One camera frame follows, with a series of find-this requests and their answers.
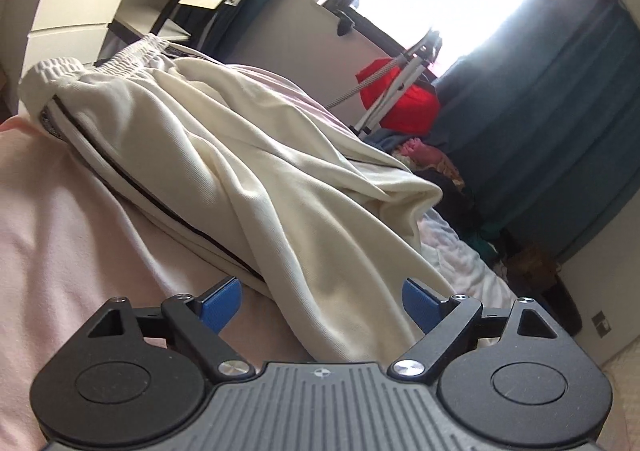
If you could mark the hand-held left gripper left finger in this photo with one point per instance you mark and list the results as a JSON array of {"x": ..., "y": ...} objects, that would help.
[{"x": 220, "y": 305}]

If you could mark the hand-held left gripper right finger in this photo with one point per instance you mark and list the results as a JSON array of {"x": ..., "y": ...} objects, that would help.
[{"x": 422, "y": 305}]

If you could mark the cream white pants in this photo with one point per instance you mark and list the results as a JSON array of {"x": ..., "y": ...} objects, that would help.
[{"x": 225, "y": 156}]

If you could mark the pile of colourful clothes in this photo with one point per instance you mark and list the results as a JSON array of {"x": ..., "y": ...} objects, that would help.
[{"x": 425, "y": 153}]

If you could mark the brown box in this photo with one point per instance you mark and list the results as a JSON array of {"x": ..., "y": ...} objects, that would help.
[{"x": 532, "y": 263}]

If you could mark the dark low furniture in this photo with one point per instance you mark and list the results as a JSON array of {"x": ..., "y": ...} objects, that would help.
[{"x": 565, "y": 306}]

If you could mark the red cloth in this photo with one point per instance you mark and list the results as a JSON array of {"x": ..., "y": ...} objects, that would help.
[{"x": 415, "y": 106}]

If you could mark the garment steamer stand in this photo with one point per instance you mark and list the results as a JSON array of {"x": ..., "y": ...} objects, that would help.
[{"x": 395, "y": 86}]

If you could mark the wide blue curtain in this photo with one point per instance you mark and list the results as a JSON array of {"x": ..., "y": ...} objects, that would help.
[{"x": 540, "y": 106}]

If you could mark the black item on window sill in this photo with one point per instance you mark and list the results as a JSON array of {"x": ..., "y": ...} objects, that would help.
[{"x": 345, "y": 23}]

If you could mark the brown wall socket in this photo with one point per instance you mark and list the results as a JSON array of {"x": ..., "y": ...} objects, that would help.
[{"x": 602, "y": 323}]

